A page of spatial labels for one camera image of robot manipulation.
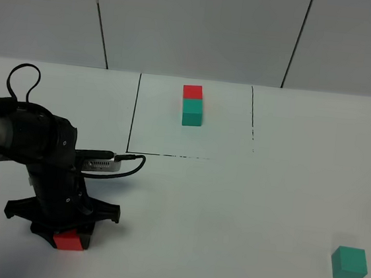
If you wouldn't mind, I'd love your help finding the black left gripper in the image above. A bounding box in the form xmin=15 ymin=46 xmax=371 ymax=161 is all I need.
xmin=4 ymin=164 xmax=121 ymax=250

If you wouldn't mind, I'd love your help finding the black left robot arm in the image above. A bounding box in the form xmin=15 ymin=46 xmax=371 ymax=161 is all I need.
xmin=0 ymin=98 xmax=135 ymax=251

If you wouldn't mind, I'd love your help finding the green template block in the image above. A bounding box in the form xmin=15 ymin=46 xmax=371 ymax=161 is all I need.
xmin=182 ymin=98 xmax=203 ymax=127

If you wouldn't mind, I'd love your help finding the red template block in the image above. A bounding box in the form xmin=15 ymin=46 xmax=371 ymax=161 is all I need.
xmin=183 ymin=85 xmax=203 ymax=100

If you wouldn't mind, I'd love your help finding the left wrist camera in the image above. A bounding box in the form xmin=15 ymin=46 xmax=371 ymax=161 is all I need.
xmin=75 ymin=149 xmax=121 ymax=172

